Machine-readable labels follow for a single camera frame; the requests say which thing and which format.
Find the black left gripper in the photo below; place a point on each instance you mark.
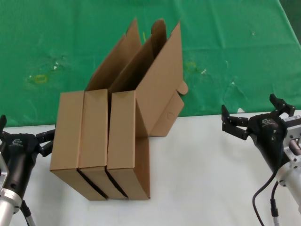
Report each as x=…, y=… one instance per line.
x=21, y=150

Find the brown cardboard box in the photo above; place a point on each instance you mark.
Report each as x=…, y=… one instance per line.
x=94, y=129
x=121, y=131
x=68, y=131

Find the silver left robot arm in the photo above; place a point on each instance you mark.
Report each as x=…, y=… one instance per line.
x=8, y=207

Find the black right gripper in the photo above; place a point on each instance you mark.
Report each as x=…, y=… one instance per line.
x=268, y=136

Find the small white screw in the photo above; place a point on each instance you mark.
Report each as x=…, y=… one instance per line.
x=203, y=70

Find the thin yellow strip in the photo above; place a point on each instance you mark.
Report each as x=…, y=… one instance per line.
x=144, y=37

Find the green table cloth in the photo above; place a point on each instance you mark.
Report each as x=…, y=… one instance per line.
x=235, y=42

